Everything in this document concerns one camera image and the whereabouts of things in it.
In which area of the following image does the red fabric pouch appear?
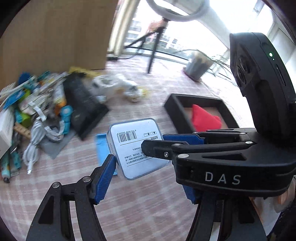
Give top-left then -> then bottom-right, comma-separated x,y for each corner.
191,104 -> 222,132

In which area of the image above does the blue phone stand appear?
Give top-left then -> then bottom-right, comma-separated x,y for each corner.
95,133 -> 110,166

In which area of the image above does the white blue tin box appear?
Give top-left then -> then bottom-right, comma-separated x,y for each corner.
107,118 -> 169,180

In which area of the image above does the wooden clothespin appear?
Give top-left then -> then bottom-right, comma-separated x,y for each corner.
14,122 -> 31,140

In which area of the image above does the person right hand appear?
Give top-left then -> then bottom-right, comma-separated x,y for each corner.
273,190 -> 295,213

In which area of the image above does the black tray box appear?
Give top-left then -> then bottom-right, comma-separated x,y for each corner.
164,93 -> 239,133

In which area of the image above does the potted spider plant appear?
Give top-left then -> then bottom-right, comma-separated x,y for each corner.
172,49 -> 231,82

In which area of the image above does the black flat package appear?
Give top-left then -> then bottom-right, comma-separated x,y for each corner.
63,72 -> 109,140

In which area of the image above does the orange snack sachet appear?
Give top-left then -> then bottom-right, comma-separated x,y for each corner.
53,83 -> 67,115

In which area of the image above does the white round device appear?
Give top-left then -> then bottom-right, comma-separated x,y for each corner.
92,75 -> 117,98

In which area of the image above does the yellow long sachet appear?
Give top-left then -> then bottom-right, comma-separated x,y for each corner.
68,66 -> 101,78

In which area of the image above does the teal hand cream tube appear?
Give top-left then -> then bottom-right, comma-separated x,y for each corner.
1,151 -> 11,183

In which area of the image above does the white cardboard box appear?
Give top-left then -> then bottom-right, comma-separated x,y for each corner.
0,108 -> 15,158

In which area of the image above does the blue round puff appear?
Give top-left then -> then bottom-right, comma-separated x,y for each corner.
18,72 -> 31,85

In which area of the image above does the large wooden board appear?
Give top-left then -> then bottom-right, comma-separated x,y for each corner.
1,1 -> 117,87

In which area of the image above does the white coiled charging cable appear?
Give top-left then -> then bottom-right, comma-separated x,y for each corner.
21,117 -> 67,175

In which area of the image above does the white ring light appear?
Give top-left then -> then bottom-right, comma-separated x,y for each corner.
147,0 -> 210,22

